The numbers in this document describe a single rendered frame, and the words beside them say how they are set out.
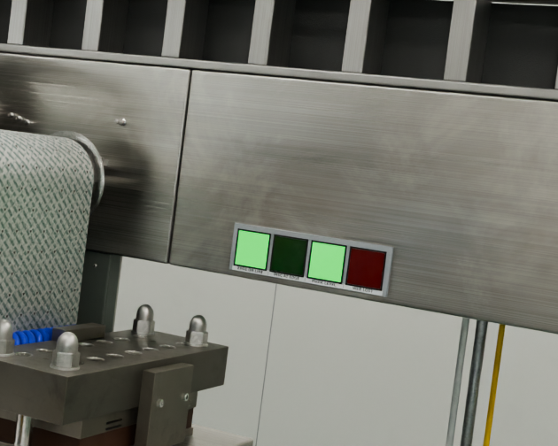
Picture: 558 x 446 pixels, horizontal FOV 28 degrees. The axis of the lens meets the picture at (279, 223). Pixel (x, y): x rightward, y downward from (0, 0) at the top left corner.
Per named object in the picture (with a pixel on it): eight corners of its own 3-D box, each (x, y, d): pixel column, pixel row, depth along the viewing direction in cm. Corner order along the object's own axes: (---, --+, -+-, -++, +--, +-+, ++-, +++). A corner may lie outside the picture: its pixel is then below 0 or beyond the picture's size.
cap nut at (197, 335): (179, 342, 166) (182, 313, 165) (191, 341, 169) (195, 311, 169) (199, 348, 164) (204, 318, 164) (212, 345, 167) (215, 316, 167)
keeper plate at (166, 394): (133, 450, 148) (143, 369, 148) (172, 438, 157) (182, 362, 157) (148, 455, 147) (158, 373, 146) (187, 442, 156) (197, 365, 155)
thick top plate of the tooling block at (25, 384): (-41, 398, 140) (-35, 351, 140) (136, 365, 176) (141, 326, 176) (62, 426, 133) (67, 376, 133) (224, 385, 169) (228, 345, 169)
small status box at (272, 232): (228, 269, 164) (234, 222, 164) (230, 269, 165) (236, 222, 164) (385, 297, 153) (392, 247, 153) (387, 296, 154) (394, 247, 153)
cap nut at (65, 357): (43, 365, 137) (48, 330, 137) (62, 363, 140) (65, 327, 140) (67, 372, 135) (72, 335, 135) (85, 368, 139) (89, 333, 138)
